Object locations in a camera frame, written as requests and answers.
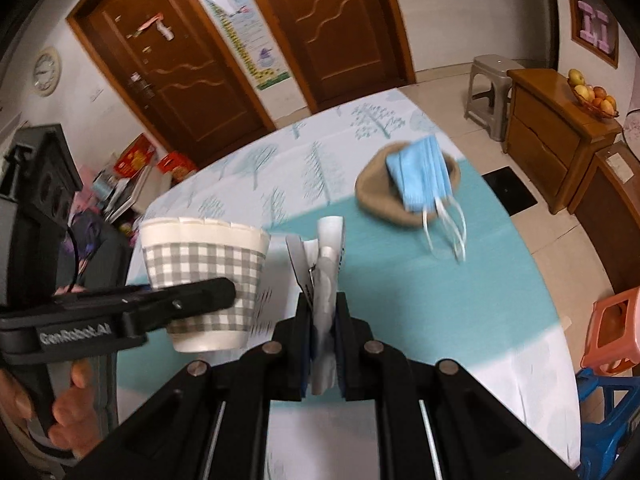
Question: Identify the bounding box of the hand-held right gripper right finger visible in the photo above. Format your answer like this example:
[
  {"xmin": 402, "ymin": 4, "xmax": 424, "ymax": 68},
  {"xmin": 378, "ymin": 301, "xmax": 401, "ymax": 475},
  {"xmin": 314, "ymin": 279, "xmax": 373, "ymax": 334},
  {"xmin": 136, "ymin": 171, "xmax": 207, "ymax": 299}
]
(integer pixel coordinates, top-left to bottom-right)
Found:
[{"xmin": 334, "ymin": 292, "xmax": 576, "ymax": 480}]

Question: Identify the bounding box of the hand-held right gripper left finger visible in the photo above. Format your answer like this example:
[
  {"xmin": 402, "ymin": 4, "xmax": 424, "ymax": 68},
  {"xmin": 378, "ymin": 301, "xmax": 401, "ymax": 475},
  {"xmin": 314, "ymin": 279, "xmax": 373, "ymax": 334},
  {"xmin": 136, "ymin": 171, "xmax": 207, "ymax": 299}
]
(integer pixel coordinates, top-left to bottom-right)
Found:
[{"xmin": 65, "ymin": 292, "xmax": 318, "ymax": 480}]

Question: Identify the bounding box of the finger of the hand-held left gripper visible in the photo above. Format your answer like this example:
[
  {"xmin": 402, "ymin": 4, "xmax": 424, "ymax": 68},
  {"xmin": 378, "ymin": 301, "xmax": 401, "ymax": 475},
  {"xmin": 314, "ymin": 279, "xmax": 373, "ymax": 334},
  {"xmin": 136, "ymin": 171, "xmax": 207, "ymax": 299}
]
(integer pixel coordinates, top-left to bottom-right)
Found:
[{"xmin": 55, "ymin": 277, "xmax": 237, "ymax": 336}]

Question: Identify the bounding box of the grey checked paper cup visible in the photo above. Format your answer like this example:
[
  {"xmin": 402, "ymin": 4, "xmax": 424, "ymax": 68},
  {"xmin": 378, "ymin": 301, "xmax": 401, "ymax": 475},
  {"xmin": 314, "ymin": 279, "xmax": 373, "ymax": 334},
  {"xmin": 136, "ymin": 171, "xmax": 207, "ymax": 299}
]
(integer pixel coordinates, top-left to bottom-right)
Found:
[{"xmin": 139, "ymin": 216, "xmax": 272, "ymax": 353}]

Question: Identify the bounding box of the white silver wrapper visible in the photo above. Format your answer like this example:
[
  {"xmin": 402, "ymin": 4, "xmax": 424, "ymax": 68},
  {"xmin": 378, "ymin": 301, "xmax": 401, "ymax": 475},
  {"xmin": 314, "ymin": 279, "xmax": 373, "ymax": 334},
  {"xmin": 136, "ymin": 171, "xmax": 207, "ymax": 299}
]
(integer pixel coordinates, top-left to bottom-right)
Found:
[{"xmin": 285, "ymin": 215, "xmax": 348, "ymax": 396}]

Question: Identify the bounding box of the person's left hand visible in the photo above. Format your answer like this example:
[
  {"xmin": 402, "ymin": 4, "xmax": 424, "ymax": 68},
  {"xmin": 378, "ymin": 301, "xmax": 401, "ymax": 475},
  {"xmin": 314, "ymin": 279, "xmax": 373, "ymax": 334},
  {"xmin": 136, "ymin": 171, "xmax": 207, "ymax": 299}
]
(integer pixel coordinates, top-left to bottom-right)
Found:
[{"xmin": 0, "ymin": 361, "xmax": 108, "ymax": 462}]

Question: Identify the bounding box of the red cardboard box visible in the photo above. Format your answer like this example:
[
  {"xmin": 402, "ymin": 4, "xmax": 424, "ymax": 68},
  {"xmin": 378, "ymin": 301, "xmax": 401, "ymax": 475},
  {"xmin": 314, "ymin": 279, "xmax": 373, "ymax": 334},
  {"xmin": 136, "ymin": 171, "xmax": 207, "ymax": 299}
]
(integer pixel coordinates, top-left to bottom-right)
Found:
[
  {"xmin": 114, "ymin": 133, "xmax": 156, "ymax": 177},
  {"xmin": 157, "ymin": 151, "xmax": 197, "ymax": 183}
]

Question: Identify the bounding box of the white tree print tablecloth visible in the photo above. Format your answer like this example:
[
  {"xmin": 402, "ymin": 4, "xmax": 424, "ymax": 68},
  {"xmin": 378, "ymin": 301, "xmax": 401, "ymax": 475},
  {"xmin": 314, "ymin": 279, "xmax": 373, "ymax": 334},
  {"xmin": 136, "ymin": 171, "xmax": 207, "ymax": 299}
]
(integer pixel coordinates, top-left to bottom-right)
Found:
[{"xmin": 117, "ymin": 87, "xmax": 583, "ymax": 480}]

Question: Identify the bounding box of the brown knitted hat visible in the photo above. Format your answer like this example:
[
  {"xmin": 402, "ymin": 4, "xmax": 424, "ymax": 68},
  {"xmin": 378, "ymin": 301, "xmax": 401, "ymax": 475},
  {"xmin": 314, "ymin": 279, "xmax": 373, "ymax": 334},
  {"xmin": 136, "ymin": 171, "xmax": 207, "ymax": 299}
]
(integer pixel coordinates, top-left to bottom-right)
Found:
[{"xmin": 354, "ymin": 142, "xmax": 462, "ymax": 228}]

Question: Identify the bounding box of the blue face mask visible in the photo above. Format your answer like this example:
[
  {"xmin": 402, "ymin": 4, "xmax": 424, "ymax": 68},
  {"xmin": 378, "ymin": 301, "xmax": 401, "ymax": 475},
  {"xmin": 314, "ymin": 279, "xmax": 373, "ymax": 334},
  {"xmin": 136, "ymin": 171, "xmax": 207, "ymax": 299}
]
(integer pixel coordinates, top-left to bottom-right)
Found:
[{"xmin": 385, "ymin": 135, "xmax": 468, "ymax": 263}]

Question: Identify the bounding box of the brown wooden door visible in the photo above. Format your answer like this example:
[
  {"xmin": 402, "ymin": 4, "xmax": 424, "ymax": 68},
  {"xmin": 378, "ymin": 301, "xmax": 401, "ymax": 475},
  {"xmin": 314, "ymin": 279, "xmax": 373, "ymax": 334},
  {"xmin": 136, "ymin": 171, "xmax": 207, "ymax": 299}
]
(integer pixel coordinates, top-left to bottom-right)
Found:
[
  {"xmin": 67, "ymin": 0, "xmax": 277, "ymax": 168},
  {"xmin": 235, "ymin": 0, "xmax": 416, "ymax": 113}
]

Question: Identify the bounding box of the orange plastic stool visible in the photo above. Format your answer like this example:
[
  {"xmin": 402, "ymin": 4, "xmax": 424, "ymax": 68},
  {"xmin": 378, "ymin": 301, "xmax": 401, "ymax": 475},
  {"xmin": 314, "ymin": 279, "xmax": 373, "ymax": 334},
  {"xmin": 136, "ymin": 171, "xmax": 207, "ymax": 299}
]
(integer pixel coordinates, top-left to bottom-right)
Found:
[{"xmin": 580, "ymin": 286, "xmax": 640, "ymax": 376}]

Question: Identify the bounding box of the blue plastic stool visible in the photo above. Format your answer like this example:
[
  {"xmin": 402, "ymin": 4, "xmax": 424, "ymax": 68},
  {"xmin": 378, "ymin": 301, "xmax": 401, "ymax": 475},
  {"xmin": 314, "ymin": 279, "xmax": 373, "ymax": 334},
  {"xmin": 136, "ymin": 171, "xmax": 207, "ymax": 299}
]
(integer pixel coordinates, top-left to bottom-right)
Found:
[{"xmin": 575, "ymin": 367, "xmax": 638, "ymax": 480}]

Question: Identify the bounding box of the wooden cabinet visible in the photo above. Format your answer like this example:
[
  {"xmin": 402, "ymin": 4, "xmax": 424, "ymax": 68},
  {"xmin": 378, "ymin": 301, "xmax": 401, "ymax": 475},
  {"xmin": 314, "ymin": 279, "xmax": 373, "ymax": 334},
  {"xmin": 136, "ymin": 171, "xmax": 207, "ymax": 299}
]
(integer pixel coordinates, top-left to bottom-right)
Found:
[
  {"xmin": 502, "ymin": 67, "xmax": 623, "ymax": 215},
  {"xmin": 567, "ymin": 142, "xmax": 640, "ymax": 296}
]

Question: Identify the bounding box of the grey plastic stool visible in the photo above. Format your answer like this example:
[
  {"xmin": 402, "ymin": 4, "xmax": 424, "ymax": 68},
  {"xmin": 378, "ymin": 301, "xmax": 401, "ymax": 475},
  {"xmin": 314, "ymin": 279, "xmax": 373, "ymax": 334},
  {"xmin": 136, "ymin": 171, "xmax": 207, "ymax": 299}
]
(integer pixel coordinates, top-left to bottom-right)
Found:
[{"xmin": 464, "ymin": 54, "xmax": 525, "ymax": 142}]

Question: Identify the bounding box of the white paper sheet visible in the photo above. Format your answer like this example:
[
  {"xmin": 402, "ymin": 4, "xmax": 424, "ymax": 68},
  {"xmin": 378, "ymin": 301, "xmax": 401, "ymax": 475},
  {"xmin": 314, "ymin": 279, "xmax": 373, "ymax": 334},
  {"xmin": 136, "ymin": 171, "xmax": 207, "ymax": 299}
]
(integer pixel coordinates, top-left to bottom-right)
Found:
[{"xmin": 602, "ymin": 152, "xmax": 636, "ymax": 181}]

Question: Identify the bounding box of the wicker fruit bowl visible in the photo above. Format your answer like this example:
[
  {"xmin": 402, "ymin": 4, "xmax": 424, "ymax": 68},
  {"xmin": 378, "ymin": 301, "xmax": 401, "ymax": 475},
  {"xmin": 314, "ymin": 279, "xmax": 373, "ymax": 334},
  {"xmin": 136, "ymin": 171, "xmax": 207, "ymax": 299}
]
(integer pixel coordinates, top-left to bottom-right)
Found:
[{"xmin": 567, "ymin": 80, "xmax": 620, "ymax": 120}]

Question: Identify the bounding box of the black cable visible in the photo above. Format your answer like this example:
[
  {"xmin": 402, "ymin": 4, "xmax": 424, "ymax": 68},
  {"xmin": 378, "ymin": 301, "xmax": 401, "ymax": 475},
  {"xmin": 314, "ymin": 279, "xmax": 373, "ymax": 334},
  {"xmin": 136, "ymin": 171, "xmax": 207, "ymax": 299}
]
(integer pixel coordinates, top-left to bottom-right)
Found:
[{"xmin": 64, "ymin": 224, "xmax": 85, "ymax": 292}]

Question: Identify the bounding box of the round wall clock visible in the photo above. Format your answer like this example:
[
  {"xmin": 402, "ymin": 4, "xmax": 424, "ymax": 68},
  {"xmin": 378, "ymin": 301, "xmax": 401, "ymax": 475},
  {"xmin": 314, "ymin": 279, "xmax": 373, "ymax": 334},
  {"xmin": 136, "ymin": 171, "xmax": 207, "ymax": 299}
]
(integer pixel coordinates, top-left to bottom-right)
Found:
[{"xmin": 32, "ymin": 46, "xmax": 62, "ymax": 97}]

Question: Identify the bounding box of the colourful wall poster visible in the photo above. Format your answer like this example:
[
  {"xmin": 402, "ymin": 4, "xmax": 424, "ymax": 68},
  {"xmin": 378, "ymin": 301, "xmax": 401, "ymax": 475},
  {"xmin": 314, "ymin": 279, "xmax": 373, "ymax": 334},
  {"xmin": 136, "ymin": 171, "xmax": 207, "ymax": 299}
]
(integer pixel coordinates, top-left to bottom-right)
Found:
[{"xmin": 189, "ymin": 0, "xmax": 292, "ymax": 92}]

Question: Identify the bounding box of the wooden framed wall picture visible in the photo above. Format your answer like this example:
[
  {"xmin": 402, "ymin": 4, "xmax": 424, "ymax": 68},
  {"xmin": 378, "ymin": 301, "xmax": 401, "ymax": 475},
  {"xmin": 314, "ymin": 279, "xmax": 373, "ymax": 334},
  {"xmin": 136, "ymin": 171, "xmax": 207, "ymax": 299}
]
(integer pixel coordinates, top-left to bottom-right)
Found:
[{"xmin": 565, "ymin": 0, "xmax": 621, "ymax": 68}]

